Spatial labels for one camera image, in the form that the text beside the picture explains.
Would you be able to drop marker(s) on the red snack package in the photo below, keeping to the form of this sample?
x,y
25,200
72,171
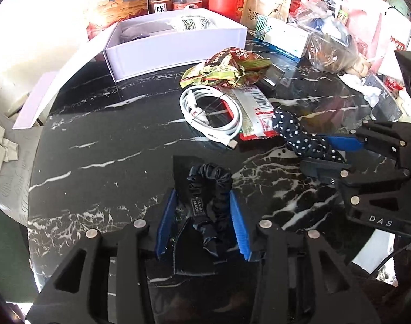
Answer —
x,y
306,0

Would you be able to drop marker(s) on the black white polka-dot scrunchie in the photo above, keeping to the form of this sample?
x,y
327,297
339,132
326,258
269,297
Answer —
x,y
303,143

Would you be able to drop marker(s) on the white blue medicine box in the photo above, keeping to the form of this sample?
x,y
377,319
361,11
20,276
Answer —
x,y
286,39

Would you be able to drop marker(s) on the clear jar dried tangerine peel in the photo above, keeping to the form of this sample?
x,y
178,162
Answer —
x,y
158,6

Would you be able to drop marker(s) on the green red snack bag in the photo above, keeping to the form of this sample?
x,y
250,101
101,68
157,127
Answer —
x,y
231,68

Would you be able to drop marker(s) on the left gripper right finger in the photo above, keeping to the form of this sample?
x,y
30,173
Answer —
x,y
301,278

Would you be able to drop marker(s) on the white orange cloud pouch bag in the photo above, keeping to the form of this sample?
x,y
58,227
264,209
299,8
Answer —
x,y
117,6

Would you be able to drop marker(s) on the pink paper shopping bag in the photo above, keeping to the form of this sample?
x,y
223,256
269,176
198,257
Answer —
x,y
381,29

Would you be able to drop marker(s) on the white printed sachet pillow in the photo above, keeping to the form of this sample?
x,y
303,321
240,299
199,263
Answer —
x,y
191,22

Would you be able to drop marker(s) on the white open gift box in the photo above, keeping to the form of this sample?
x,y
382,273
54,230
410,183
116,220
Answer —
x,y
130,59

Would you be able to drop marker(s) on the clear jar orange label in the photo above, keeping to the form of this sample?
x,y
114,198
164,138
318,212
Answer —
x,y
186,4

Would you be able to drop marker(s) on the black satin scrunchie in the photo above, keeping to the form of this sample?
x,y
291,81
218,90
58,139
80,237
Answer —
x,y
214,232

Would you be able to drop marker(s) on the red spicy snack packet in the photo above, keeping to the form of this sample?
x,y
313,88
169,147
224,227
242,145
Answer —
x,y
257,112

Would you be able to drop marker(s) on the green striped small box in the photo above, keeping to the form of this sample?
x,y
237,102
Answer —
x,y
262,27

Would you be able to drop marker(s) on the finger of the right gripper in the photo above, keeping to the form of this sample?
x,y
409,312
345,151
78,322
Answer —
x,y
343,142
342,173

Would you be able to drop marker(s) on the lavender satin drawstring pouch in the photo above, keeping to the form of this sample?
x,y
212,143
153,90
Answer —
x,y
143,30

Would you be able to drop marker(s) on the clear plastic bag with items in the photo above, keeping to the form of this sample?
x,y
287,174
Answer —
x,y
330,47

